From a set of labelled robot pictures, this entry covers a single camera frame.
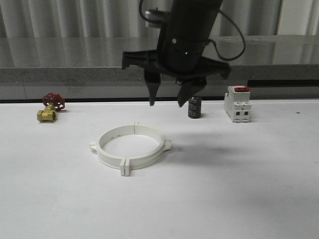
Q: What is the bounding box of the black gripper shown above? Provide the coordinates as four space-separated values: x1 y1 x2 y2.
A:
122 27 231 107

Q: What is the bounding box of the white half pipe clamp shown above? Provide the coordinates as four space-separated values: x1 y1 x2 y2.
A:
89 124 135 176
121 123 172 176

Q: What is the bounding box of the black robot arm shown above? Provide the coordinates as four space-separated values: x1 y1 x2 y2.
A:
122 0 231 106

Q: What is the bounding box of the black cylindrical capacitor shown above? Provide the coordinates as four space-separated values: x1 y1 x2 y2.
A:
188 96 202 119

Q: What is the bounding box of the brass valve red handwheel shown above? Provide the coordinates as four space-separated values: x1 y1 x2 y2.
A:
37 93 65 122

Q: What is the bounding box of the grey stone ledge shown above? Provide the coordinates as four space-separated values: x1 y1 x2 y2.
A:
0 35 319 85

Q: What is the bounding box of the white circuit breaker red switch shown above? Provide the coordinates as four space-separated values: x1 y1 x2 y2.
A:
224 86 252 122

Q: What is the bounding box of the black cable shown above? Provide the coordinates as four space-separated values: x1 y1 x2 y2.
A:
208 9 246 61

